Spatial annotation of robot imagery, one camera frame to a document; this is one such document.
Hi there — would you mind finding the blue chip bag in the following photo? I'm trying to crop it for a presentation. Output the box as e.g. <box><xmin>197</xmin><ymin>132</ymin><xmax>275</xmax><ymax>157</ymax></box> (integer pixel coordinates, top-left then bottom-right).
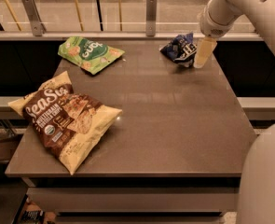
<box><xmin>159</xmin><ymin>33</ymin><xmax>197</xmax><ymax>67</ymax></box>

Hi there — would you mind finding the grey metal railing post middle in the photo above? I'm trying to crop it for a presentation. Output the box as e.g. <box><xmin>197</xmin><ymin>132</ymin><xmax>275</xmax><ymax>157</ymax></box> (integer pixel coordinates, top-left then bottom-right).
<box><xmin>145</xmin><ymin>0</ymin><xmax>158</xmax><ymax>36</ymax></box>

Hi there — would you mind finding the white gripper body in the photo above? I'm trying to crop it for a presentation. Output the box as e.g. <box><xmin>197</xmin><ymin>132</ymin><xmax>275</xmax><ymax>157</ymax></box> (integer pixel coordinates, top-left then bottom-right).
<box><xmin>199</xmin><ymin>0</ymin><xmax>234</xmax><ymax>38</ymax></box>

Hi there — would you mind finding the grey table drawer front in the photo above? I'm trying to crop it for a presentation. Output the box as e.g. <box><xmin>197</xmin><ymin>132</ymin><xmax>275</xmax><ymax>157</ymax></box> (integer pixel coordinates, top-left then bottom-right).
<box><xmin>27</xmin><ymin>188</ymin><xmax>238</xmax><ymax>213</ymax></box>

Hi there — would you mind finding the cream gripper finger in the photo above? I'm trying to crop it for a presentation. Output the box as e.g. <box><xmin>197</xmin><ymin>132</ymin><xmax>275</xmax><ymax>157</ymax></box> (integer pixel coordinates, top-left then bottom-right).
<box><xmin>193</xmin><ymin>37</ymin><xmax>217</xmax><ymax>68</ymax></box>

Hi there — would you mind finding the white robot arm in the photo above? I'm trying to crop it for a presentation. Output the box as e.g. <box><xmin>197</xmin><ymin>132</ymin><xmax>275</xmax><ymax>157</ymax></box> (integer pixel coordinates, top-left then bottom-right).
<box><xmin>199</xmin><ymin>0</ymin><xmax>275</xmax><ymax>224</ymax></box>

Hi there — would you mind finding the grey metal railing post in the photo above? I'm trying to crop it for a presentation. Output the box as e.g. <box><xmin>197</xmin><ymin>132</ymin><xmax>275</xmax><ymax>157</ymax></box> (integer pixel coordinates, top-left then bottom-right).
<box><xmin>21</xmin><ymin>0</ymin><xmax>46</xmax><ymax>36</ymax></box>
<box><xmin>145</xmin><ymin>0</ymin><xmax>158</xmax><ymax>36</ymax></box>

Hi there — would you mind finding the green chip bag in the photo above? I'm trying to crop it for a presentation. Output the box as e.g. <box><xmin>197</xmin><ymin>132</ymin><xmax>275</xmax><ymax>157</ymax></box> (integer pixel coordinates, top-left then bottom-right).
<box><xmin>58</xmin><ymin>36</ymin><xmax>125</xmax><ymax>75</ymax></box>

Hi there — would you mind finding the grey metal railing post left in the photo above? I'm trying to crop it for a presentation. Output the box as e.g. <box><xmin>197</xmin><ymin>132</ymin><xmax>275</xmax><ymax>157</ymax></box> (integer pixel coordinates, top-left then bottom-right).
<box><xmin>21</xmin><ymin>0</ymin><xmax>46</xmax><ymax>36</ymax></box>

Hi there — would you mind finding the brown Sea Salt chip bag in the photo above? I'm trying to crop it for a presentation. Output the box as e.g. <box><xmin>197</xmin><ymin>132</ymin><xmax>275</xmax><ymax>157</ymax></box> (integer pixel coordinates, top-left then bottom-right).
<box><xmin>8</xmin><ymin>72</ymin><xmax>122</xmax><ymax>174</ymax></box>

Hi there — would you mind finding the horizontal metal railing bar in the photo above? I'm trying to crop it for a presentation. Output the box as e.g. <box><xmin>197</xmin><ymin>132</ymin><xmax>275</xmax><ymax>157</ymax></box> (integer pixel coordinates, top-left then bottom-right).
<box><xmin>0</xmin><ymin>31</ymin><xmax>263</xmax><ymax>41</ymax></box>

